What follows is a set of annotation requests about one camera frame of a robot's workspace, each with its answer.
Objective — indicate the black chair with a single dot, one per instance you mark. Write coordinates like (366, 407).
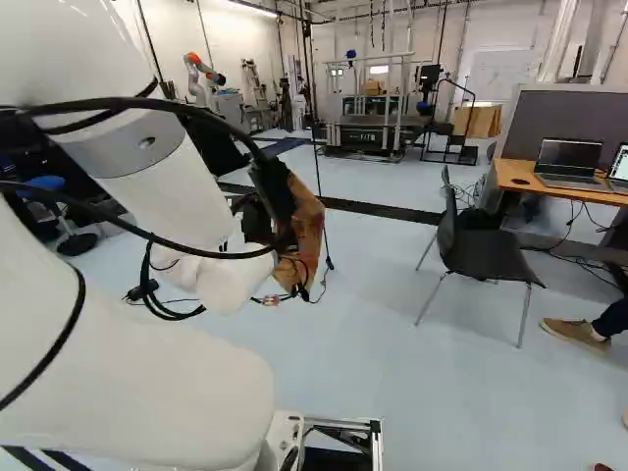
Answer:
(481, 250)

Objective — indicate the small red white plug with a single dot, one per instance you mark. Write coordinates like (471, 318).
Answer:
(271, 299)

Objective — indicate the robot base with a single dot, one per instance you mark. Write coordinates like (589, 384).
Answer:
(338, 441)

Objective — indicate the blue stool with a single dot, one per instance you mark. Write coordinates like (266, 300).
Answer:
(44, 185)

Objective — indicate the grey partition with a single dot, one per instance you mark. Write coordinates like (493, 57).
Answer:
(554, 113)

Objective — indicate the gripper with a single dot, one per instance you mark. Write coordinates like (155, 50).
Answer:
(260, 221)

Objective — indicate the person's legs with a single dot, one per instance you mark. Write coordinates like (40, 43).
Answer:
(574, 331)

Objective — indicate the black computer mouse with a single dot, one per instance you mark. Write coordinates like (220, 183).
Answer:
(520, 181)

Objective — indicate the thin black pole stand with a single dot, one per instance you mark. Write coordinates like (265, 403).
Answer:
(319, 186)

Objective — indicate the wooden desk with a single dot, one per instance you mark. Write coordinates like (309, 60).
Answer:
(515, 169)

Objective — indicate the treadmill rig with white rails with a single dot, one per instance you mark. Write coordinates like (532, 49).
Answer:
(363, 127)

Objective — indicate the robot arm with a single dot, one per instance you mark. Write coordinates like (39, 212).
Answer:
(122, 368)

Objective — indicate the grey open laptop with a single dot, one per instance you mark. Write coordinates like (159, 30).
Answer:
(569, 157)
(620, 167)

